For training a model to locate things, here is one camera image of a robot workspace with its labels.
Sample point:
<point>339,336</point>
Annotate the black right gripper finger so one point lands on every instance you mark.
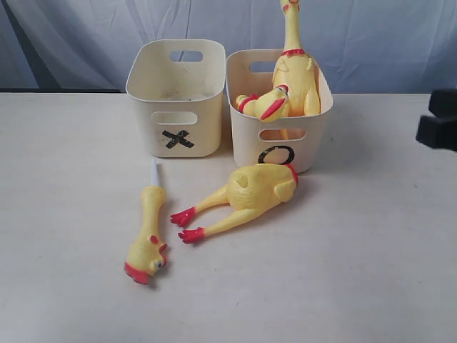
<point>443,101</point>
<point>437,133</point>

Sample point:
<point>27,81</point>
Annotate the yellow rubber chicken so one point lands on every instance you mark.
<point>295,68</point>
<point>268,107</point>

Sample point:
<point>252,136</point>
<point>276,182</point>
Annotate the detached chicken head with tube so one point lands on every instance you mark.
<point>148,253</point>

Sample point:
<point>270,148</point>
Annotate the cream bin marked O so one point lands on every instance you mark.
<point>293,140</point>

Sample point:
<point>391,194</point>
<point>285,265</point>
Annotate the headless yellow chicken body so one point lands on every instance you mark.
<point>250,190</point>

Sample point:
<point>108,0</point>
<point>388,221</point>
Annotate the cream bin marked X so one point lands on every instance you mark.
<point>176,91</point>

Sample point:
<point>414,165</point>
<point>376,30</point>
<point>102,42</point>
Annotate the white backdrop curtain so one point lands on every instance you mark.
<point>362,46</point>

